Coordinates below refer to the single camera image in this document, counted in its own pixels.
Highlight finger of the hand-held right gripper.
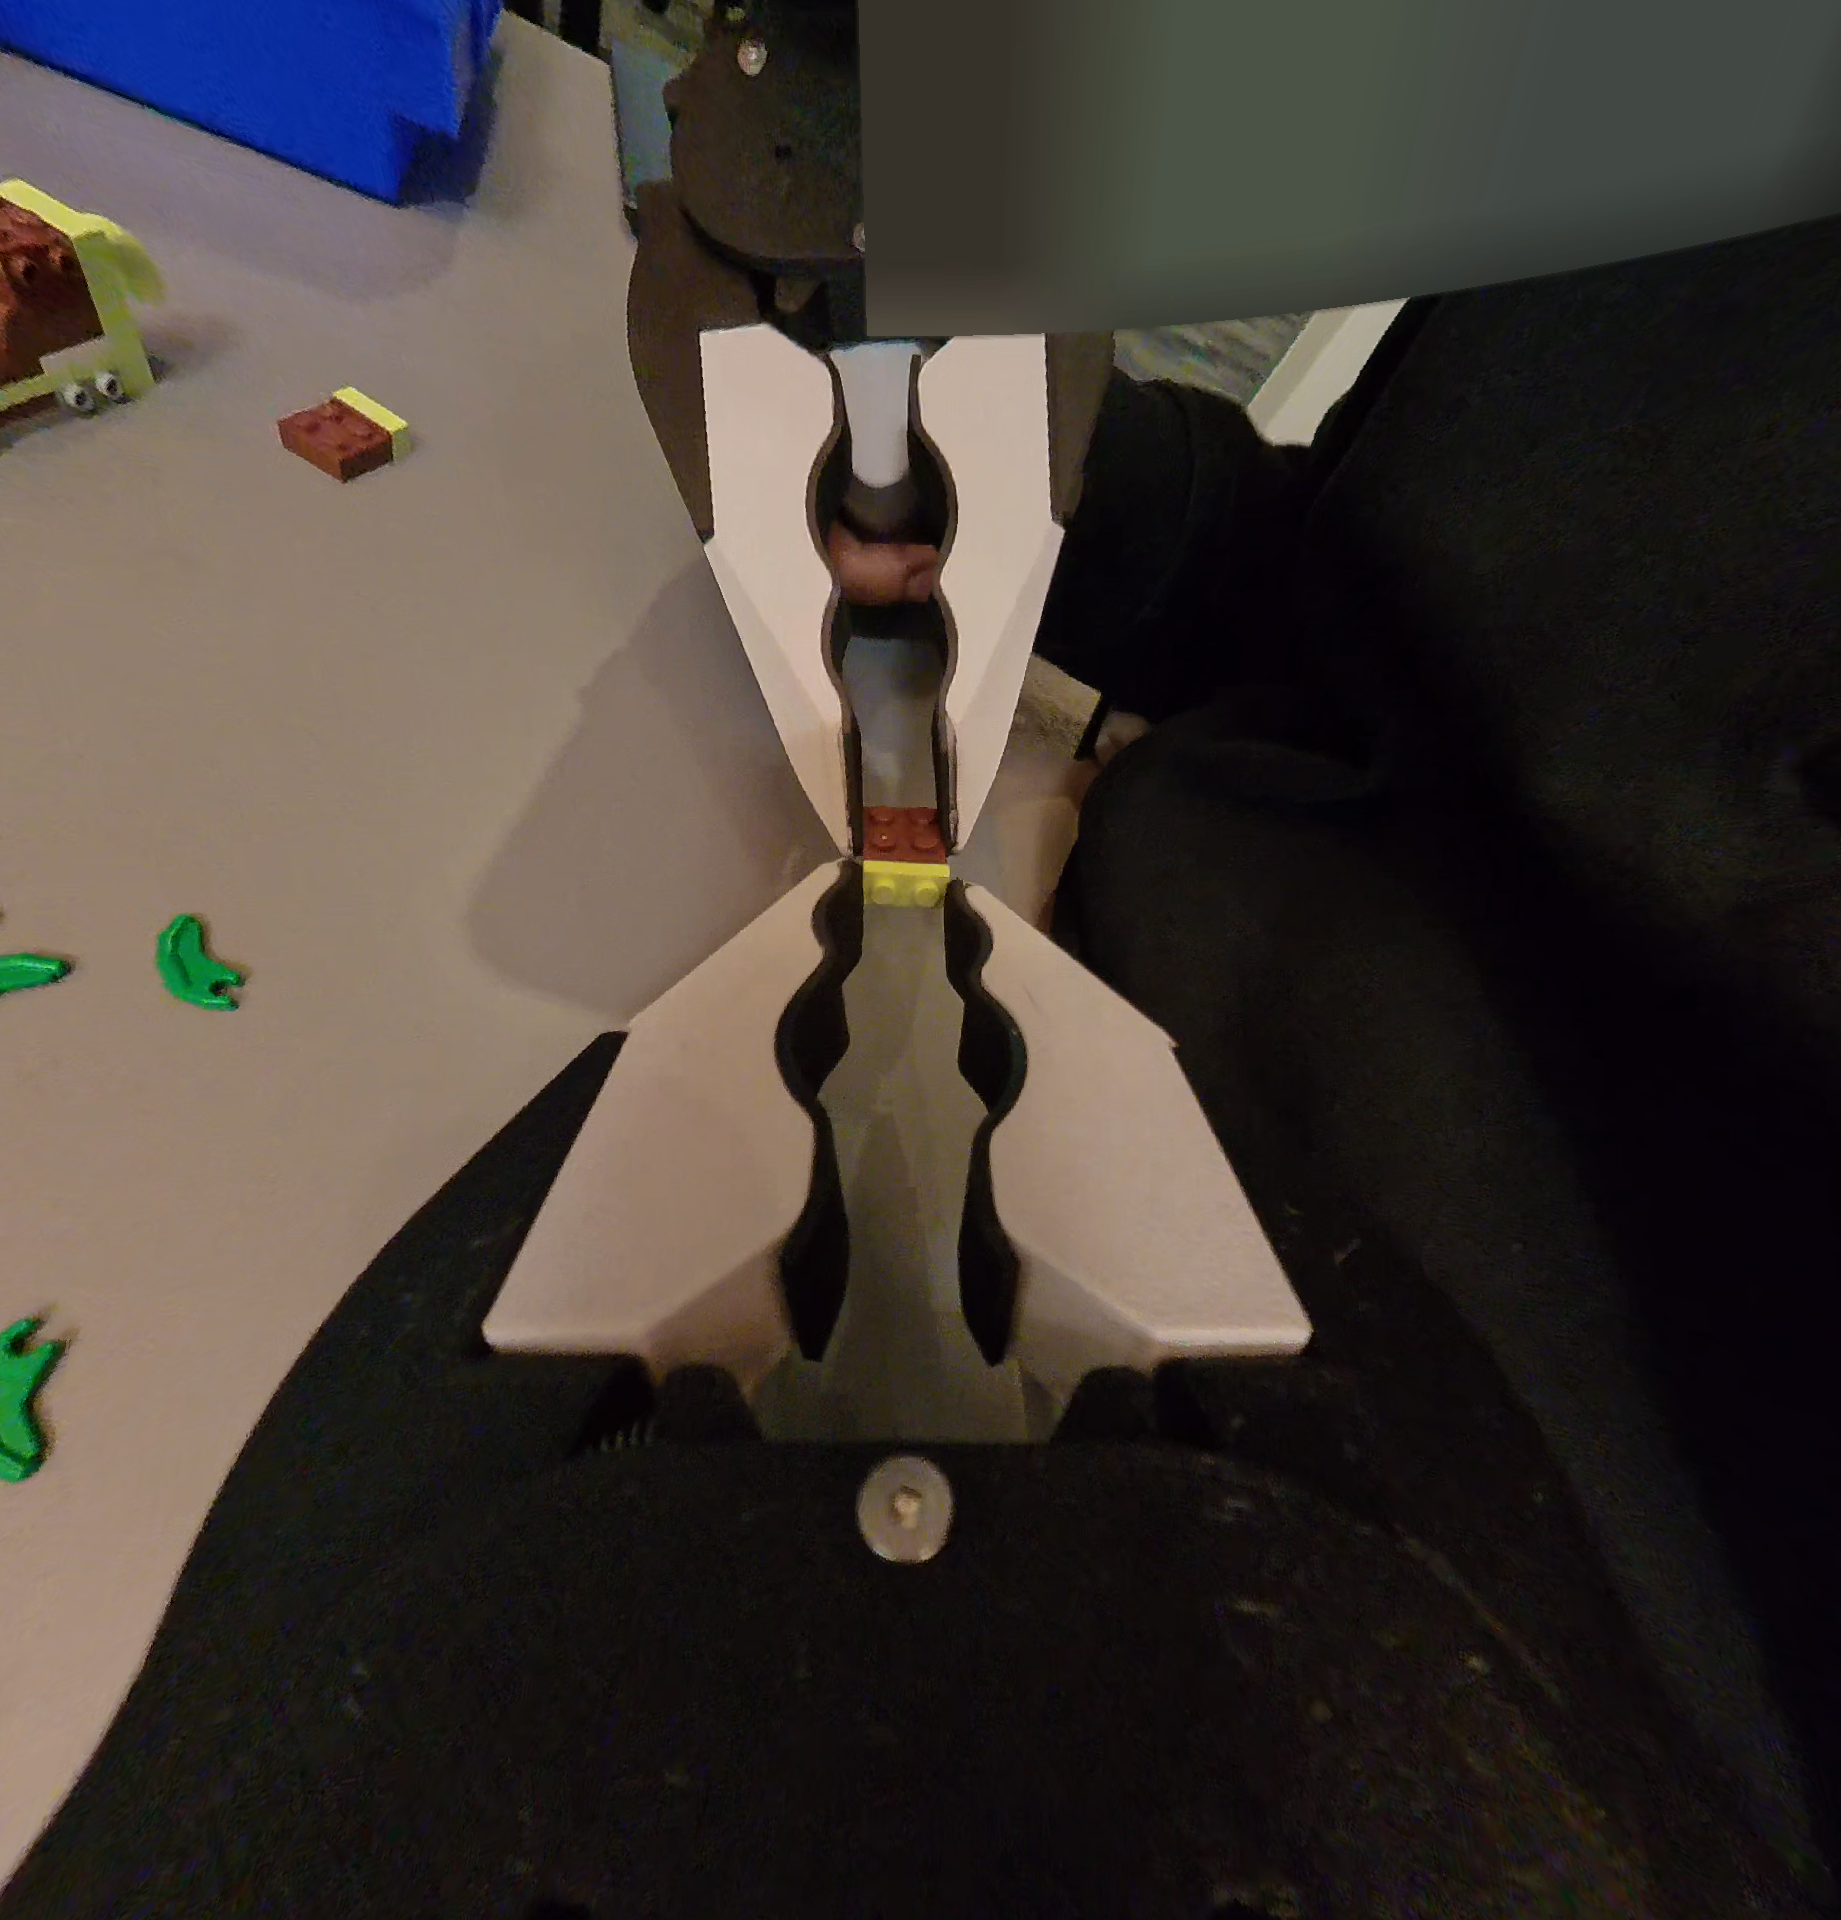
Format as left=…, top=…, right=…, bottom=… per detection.
left=698, top=325, right=871, bottom=845
left=917, top=331, right=1072, bottom=867

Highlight person's right hand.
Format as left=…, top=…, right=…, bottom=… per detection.
left=832, top=522, right=940, bottom=605

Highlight small brown and lime brick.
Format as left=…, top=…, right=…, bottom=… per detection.
left=861, top=803, right=955, bottom=910
left=279, top=385, right=415, bottom=485

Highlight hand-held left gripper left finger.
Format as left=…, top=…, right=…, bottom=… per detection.
left=480, top=857, right=865, bottom=1390

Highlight brown lime brick build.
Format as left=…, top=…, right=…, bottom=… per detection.
left=0, top=176, right=165, bottom=460

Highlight blue plastic bin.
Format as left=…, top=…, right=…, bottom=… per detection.
left=0, top=0, right=505, bottom=207

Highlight scattered green leaf pieces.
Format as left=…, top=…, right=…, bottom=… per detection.
left=0, top=899, right=246, bottom=1878

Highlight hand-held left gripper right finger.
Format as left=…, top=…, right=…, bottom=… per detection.
left=942, top=875, right=1314, bottom=1394

